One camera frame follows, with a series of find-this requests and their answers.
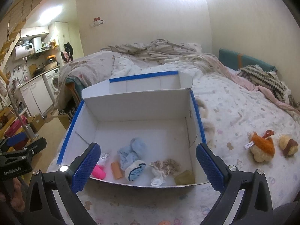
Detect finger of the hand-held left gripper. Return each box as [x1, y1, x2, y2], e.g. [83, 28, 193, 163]
[22, 137, 47, 156]

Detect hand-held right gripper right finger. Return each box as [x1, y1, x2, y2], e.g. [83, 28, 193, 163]
[196, 142, 274, 225]

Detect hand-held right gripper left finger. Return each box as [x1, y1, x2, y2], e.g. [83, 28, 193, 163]
[23, 142, 102, 225]

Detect pink soft toy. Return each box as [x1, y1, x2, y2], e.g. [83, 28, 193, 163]
[91, 164, 107, 179]

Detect silver crinkled packet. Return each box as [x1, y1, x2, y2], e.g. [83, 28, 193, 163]
[97, 152, 110, 167]

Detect olive sponge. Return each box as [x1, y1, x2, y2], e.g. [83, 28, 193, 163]
[174, 170, 196, 185]

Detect orange soft block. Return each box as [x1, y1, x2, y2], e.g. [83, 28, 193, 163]
[111, 161, 124, 180]

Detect beige scrunchie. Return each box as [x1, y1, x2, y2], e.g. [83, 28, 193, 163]
[148, 159, 181, 177]

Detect light blue fluffy cloth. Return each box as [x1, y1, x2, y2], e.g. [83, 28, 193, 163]
[117, 138, 148, 170]

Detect white soft cloth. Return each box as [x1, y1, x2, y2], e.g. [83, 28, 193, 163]
[151, 169, 166, 187]

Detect blue white cardboard box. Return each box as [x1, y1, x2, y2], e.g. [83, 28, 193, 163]
[56, 70, 209, 188]

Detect person's left hand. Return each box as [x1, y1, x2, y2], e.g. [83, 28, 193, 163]
[0, 178, 27, 214]

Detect blue plastic stool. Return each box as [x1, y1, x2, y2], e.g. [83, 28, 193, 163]
[7, 132, 27, 149]

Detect small cardboard box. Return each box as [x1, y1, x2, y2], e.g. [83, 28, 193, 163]
[27, 114, 45, 133]

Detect red container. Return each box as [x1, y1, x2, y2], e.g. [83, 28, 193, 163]
[3, 119, 27, 143]

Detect metal pole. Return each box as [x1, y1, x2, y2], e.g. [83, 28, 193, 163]
[6, 84, 35, 141]

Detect brown cardboard box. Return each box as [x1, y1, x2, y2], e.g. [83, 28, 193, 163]
[57, 115, 71, 130]

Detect beige fluffy piece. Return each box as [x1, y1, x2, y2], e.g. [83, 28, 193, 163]
[203, 121, 216, 136]
[196, 98, 211, 120]

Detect black white striped cloth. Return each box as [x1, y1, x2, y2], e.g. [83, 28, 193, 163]
[57, 106, 78, 120]

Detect white floor cabinet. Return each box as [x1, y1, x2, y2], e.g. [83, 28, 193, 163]
[19, 76, 54, 116]

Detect orange beige plush toy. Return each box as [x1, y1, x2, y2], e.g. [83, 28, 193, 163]
[244, 129, 276, 163]

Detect printed white bed sheet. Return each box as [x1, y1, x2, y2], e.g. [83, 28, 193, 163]
[47, 56, 300, 225]

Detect white washing machine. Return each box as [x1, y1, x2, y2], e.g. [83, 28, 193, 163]
[43, 68, 61, 94]

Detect brown beige plush toy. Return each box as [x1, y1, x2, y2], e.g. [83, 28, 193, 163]
[278, 134, 299, 157]

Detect beige printed duvet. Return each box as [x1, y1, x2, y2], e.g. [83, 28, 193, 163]
[55, 40, 218, 110]

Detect pink blanket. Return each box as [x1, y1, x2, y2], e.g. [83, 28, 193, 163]
[202, 54, 300, 122]

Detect white water heater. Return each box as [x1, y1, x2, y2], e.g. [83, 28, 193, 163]
[11, 43, 35, 61]

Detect hanging dark clothes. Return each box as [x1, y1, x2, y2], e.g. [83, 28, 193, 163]
[60, 42, 74, 62]

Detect yellow wooden staircase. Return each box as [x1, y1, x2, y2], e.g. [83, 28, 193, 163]
[0, 20, 26, 85]

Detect striped knit pillow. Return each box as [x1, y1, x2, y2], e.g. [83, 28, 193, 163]
[238, 64, 292, 105]

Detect teal headboard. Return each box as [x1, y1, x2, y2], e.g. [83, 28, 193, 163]
[219, 48, 278, 73]

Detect tall white cabinet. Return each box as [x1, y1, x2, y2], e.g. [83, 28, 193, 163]
[53, 22, 71, 62]

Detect white wall cabinet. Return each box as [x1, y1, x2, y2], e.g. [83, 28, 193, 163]
[21, 26, 50, 38]

